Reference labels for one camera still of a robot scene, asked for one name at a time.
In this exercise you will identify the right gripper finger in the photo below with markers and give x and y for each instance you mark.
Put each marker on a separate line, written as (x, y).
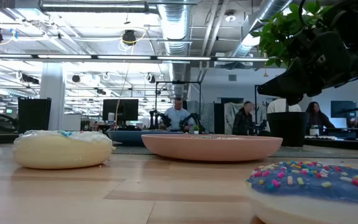
(287, 81)
(294, 99)

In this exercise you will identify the small blue sprinkled donut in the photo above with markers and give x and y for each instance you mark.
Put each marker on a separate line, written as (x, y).
(315, 193)

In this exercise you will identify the large white teal-drizzled donut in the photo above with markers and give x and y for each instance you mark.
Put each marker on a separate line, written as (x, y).
(61, 152)

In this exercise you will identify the background black robot arm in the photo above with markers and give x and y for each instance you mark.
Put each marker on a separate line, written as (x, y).
(158, 119)
(357, 109)
(193, 121)

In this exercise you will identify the person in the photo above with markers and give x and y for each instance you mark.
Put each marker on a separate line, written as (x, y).
(317, 116)
(177, 116)
(244, 119)

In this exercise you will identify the black plant pot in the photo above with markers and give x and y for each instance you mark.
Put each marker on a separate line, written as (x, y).
(287, 130)

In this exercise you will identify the small white potted plant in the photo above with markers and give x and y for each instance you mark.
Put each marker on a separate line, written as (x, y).
(314, 130)

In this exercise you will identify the green leafy plant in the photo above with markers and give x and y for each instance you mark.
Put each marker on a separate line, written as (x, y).
(278, 37)

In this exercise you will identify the dark grey woven placemat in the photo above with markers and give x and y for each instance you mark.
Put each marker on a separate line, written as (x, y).
(315, 154)

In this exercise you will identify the black cabinet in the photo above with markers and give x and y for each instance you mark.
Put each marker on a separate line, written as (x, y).
(34, 115)

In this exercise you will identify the pink plate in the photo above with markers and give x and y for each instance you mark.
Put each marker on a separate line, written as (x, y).
(210, 149)

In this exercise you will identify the long overhead light bar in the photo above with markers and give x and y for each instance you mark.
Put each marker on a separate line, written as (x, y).
(120, 57)

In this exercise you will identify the black computer monitor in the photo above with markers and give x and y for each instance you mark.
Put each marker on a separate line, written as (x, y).
(124, 109)

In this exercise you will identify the blue plate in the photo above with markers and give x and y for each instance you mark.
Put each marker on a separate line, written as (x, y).
(126, 138)

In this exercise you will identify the wall-mounted dark screen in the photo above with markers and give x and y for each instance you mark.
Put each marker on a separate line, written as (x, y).
(343, 109)

